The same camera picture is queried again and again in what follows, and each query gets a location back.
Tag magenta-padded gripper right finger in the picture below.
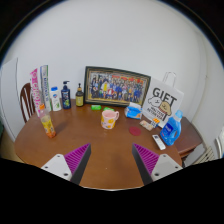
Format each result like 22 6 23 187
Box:
132 143 184 185

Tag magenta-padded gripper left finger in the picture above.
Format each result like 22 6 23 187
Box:
40 143 92 185

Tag orange juice bottle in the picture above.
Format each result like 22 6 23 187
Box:
39 103 57 139

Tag white remote control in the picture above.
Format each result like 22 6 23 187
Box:
151 133 167 151

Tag flat round red coaster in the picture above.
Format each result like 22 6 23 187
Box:
128 125 142 137

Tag small flat snack packet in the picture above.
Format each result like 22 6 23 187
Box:
139 119 155 132

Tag blue detergent bottle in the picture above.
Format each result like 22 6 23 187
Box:
159 109 184 147

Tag dark wooden side cabinet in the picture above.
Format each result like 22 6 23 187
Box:
173 116 205 159

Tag blue tissue pack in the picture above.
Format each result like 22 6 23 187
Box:
124 101 143 120

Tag pink mug with yellow spots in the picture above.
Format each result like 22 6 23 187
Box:
100 109 120 130

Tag white printed paper bag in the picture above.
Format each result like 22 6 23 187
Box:
141 71 185 129

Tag brown pump bottle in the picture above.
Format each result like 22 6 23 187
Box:
75 82 85 108

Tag white radiator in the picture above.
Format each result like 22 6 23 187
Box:
194 128 224 165

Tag dark blue pump bottle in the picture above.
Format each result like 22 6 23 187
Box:
60 80 72 110

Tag white shampoo bottle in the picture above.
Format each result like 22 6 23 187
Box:
49 86 63 112

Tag wooden chair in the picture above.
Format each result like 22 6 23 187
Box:
19 82 36 124

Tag pink shuttlecock tube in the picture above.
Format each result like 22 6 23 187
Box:
29 68 46 118

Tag white shuttlecock tube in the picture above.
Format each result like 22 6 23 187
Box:
39 64 53 112

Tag framed group picture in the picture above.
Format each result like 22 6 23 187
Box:
83 65 152 108

